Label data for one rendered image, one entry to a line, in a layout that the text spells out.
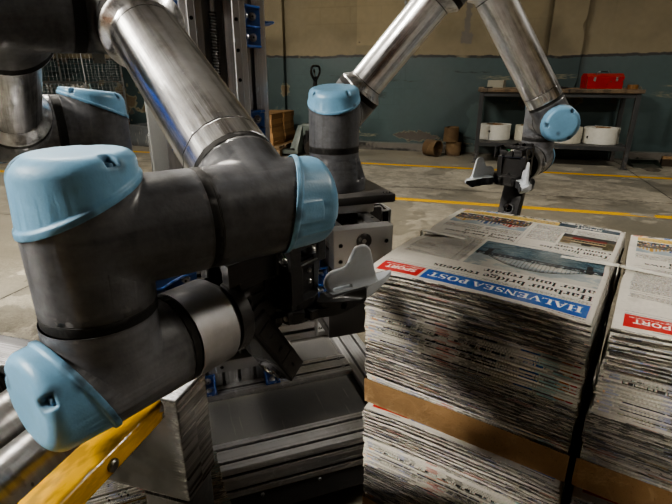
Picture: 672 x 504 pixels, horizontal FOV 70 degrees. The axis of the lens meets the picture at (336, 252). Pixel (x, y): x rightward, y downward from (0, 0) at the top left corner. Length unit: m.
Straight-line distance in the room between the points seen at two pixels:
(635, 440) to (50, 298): 0.58
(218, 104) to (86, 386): 0.24
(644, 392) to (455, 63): 6.68
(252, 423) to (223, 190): 1.07
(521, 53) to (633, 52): 6.27
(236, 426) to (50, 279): 1.07
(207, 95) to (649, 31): 7.10
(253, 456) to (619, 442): 0.84
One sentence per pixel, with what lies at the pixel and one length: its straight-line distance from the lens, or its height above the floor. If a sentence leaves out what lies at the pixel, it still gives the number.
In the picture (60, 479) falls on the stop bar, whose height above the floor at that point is 0.82.
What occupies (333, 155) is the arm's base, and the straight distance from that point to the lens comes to 1.09.
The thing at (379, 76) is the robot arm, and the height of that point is 1.07.
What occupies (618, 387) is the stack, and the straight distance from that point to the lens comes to 0.62.
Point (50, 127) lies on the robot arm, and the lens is 1.00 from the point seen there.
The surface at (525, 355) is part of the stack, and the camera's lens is 0.62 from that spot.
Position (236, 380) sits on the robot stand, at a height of 0.23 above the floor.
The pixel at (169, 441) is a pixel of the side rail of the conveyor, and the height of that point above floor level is 0.75.
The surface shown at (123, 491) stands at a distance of 1.02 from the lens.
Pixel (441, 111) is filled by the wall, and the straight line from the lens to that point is 7.18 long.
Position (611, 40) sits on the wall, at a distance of 7.31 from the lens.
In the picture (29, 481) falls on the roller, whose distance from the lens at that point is 0.47.
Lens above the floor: 1.08
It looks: 21 degrees down
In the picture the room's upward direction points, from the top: straight up
